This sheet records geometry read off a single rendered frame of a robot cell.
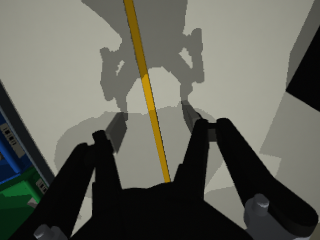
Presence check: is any grey metal shelf rack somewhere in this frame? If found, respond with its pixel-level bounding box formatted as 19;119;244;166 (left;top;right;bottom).
0;82;55;187

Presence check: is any blue bin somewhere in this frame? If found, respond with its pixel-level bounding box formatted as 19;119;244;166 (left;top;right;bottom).
0;112;32;184

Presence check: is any yellow vertical bar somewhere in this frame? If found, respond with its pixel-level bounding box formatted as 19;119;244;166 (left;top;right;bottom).
124;0;170;182

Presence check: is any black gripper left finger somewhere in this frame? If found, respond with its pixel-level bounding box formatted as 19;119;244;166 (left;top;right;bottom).
8;112;127;240

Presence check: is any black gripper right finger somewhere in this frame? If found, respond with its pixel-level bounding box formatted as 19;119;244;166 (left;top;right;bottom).
156;100;319;240

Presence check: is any green open bin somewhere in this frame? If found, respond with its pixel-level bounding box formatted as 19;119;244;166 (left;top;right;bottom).
0;167;48;240

